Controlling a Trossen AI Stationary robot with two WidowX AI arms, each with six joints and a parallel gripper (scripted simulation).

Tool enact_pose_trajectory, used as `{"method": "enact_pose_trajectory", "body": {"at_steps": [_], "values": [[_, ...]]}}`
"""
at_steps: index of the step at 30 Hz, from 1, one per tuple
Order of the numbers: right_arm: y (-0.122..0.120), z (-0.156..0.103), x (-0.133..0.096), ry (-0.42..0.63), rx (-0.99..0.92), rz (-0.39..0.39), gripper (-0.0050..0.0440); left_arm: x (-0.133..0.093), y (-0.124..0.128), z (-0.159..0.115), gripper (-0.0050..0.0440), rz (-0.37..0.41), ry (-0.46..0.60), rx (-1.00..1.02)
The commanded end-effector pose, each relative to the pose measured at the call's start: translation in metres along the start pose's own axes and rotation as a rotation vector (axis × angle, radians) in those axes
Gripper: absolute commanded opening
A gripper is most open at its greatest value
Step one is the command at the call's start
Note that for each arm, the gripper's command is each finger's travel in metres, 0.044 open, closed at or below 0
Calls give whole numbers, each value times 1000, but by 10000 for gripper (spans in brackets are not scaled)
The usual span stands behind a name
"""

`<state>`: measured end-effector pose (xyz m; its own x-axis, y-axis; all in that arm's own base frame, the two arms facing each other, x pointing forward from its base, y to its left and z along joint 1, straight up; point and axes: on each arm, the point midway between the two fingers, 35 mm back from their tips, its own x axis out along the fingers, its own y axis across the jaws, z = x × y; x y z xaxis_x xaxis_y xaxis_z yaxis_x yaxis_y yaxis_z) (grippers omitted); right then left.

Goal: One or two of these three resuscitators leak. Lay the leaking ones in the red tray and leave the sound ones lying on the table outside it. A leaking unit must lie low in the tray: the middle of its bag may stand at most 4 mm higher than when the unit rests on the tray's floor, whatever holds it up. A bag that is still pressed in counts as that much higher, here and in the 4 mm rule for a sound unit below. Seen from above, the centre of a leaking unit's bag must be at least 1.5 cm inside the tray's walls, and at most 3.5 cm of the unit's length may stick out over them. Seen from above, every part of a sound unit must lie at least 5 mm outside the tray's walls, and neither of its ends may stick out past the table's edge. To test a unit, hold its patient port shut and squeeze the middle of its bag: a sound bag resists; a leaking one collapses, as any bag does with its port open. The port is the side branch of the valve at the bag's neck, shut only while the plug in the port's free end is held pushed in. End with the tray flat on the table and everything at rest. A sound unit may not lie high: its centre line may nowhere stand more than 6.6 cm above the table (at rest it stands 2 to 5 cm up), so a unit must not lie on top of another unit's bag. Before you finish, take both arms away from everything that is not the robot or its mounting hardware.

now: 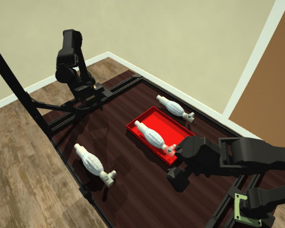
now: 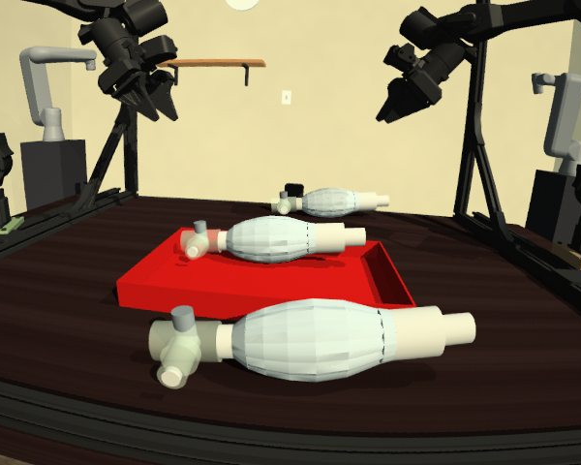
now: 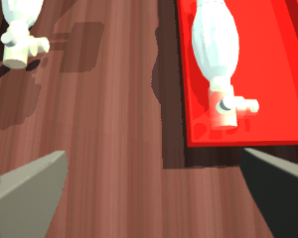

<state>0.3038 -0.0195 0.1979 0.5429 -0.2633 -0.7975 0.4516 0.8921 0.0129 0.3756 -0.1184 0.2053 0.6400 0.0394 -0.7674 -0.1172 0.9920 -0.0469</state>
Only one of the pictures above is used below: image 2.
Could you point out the red tray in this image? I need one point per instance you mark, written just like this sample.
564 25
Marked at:
234 287

